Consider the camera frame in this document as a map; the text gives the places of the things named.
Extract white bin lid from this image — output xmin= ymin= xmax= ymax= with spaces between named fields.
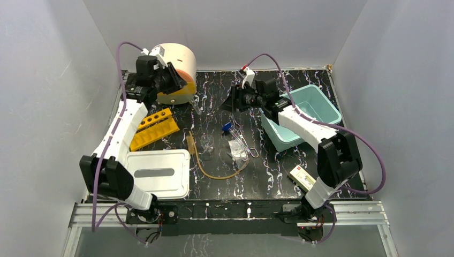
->
xmin=126 ymin=149 xmax=190 ymax=200

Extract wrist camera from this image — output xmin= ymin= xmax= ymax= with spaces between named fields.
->
xmin=141 ymin=45 xmax=168 ymax=69
xmin=239 ymin=65 xmax=255 ymax=89

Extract tan rubber tube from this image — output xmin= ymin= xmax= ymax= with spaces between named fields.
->
xmin=188 ymin=131 xmax=247 ymax=180

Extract teal plastic bin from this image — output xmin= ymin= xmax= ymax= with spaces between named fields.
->
xmin=261 ymin=84 xmax=343 ymax=153

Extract white red box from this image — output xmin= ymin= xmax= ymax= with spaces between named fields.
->
xmin=289 ymin=165 xmax=316 ymax=193

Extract cream orange cylindrical container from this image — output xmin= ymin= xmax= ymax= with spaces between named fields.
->
xmin=157 ymin=43 xmax=196 ymax=104

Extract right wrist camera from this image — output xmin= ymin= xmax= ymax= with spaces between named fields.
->
xmin=239 ymin=65 xmax=255 ymax=89

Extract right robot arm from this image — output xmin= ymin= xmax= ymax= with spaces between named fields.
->
xmin=220 ymin=79 xmax=363 ymax=223

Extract brown test tube brush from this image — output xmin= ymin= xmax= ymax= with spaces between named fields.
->
xmin=186 ymin=135 xmax=195 ymax=155

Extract yellow test tube rack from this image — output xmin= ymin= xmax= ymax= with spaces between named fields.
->
xmin=130 ymin=108 xmax=180 ymax=152

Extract glass test tube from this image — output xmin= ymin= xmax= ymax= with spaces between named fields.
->
xmin=190 ymin=97 xmax=202 ymax=115

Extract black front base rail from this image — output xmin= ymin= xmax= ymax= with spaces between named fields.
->
xmin=126 ymin=198 xmax=338 ymax=238

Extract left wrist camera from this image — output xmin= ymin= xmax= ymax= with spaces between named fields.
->
xmin=141 ymin=45 xmax=168 ymax=69

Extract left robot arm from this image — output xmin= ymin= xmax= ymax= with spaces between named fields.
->
xmin=79 ymin=55 xmax=187 ymax=223

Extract white paper packet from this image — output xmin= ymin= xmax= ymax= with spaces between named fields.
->
xmin=228 ymin=140 xmax=248 ymax=155

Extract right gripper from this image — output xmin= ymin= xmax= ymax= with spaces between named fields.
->
xmin=218 ymin=84 xmax=265 ymax=114

